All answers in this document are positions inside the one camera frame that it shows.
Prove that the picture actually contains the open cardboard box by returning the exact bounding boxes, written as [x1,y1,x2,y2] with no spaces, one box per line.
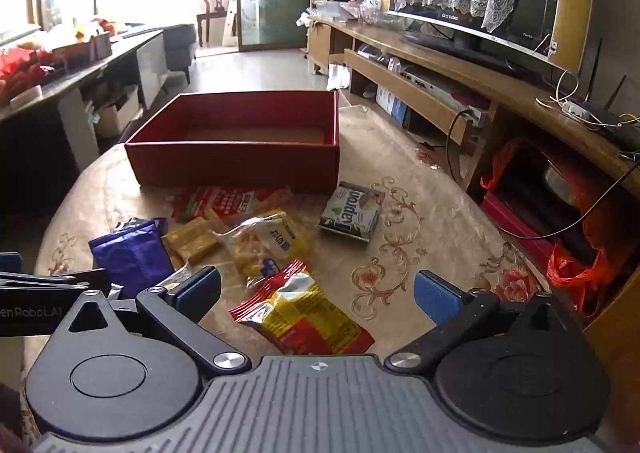
[94,87,142,140]

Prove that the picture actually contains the dark side table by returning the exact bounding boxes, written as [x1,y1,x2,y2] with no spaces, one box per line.
[0,28,167,175]

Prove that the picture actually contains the silver set-top box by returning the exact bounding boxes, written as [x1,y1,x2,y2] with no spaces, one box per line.
[401,64,489,127]

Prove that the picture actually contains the green wafer packet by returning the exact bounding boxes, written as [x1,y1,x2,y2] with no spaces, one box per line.
[318,181,387,244]

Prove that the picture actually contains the wooden television stand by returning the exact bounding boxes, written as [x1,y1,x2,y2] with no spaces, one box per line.
[306,13,640,364]

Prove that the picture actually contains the magenta flat box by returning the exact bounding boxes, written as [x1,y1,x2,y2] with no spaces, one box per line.
[481,192,557,260]

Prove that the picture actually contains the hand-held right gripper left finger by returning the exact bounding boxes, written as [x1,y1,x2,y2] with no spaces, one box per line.
[54,267,252,377]

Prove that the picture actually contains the orange plastic bag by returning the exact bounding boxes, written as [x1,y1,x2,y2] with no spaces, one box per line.
[480,138,640,320]

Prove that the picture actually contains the grey sofa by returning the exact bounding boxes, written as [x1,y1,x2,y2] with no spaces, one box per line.
[162,23,198,85]

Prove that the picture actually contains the red cardboard box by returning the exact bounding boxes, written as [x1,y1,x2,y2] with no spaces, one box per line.
[124,91,342,195]

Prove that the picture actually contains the clear packet of yellow chips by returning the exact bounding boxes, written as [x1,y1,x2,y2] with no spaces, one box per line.
[211,210,312,280]

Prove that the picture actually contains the clear plastic bag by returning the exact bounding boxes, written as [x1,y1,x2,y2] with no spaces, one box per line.
[359,0,387,25]

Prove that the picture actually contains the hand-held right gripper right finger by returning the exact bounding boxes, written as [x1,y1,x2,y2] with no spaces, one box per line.
[384,269,584,376]

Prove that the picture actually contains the purple snack packet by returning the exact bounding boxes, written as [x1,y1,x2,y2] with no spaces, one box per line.
[88,217,175,301]

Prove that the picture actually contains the black router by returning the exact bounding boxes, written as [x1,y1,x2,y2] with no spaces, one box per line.
[581,37,640,145]

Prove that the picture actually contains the flat orange box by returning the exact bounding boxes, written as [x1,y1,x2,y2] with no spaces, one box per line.
[52,40,94,65]

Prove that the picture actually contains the pile of red packets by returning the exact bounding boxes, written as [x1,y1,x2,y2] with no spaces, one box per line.
[0,47,52,100]

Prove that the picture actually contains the gold snack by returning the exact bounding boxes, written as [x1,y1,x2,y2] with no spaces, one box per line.
[160,216,222,266]

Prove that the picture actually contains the black cable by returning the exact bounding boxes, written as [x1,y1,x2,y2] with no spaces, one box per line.
[445,107,473,181]

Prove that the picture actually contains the white paper bag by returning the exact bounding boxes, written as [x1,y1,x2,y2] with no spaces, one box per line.
[326,63,352,91]

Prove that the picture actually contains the small white carton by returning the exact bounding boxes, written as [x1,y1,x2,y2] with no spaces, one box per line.
[90,30,114,60]

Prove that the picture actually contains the blue and white box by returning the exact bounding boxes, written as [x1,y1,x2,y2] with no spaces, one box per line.
[375,83,409,127]

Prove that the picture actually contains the red and yellow snack packet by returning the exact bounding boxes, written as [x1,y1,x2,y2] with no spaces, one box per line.
[229,259,377,358]

